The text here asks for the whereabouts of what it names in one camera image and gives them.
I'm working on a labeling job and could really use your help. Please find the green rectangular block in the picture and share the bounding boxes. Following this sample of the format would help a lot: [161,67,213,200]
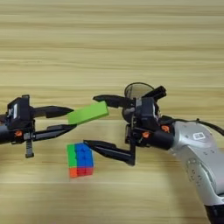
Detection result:
[67,101,110,126]

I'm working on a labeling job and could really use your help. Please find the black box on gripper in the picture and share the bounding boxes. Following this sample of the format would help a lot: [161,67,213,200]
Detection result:
[6,94,33,131]
[135,96,161,131]

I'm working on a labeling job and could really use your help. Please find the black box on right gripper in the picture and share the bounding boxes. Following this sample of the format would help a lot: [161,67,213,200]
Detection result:
[135,96,161,131]

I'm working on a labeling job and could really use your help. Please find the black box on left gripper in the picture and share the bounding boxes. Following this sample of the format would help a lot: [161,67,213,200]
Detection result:
[6,94,33,131]

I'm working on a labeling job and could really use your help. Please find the black and white marker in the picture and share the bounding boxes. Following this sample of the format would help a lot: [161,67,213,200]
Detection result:
[142,85,167,102]

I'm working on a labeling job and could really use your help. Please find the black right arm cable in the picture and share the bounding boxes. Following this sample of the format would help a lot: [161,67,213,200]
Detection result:
[158,115,224,137]

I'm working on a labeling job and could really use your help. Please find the black mesh pen cup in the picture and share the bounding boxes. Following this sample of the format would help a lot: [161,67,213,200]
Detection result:
[122,82,156,124]

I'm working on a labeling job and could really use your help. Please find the multicoloured puzzle cube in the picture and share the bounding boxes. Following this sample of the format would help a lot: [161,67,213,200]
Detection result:
[66,142,95,179]

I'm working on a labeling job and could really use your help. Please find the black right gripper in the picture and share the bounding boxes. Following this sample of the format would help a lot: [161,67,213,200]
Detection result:
[83,94,177,167]

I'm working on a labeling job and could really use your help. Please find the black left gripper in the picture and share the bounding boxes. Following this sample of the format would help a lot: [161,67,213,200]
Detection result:
[0,105,78,159]

